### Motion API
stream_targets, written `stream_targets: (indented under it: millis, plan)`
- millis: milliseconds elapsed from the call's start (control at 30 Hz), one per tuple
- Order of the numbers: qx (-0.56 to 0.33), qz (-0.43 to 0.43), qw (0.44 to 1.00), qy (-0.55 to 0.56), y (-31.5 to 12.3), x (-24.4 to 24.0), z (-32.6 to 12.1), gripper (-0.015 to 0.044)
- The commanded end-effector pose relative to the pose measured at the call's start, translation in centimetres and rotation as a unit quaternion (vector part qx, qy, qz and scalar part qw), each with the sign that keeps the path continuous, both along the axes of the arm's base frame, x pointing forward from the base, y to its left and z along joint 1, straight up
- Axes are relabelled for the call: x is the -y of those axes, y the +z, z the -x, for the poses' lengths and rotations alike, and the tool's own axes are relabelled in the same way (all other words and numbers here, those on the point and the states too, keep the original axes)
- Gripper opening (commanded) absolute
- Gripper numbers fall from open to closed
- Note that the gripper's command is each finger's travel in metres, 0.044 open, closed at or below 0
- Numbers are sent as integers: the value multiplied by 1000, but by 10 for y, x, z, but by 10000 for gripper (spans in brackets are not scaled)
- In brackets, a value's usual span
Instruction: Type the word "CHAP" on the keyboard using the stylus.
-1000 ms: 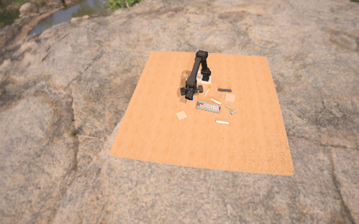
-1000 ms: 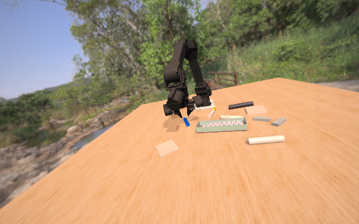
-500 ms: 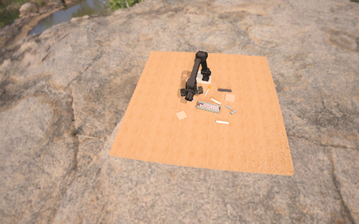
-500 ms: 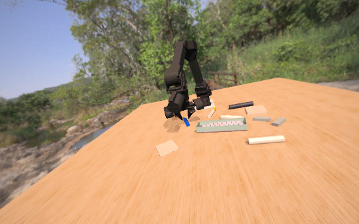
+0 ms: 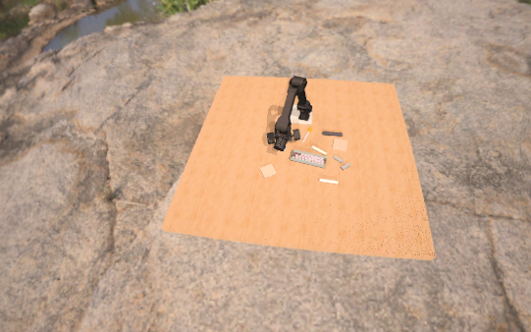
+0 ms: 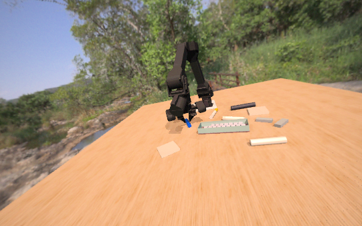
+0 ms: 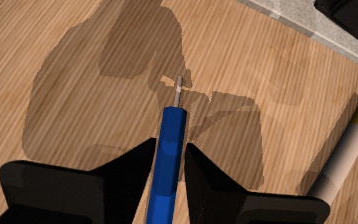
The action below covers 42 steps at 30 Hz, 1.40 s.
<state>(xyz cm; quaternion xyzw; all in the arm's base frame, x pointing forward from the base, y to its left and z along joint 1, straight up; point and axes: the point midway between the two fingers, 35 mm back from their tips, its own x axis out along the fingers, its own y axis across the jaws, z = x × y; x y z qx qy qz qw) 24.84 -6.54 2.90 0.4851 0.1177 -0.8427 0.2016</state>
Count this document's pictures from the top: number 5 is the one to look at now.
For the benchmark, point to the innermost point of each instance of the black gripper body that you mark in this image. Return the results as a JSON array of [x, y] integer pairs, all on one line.
[[296, 134]]

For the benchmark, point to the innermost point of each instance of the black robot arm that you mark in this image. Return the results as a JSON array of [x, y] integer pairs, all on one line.
[[283, 126]]

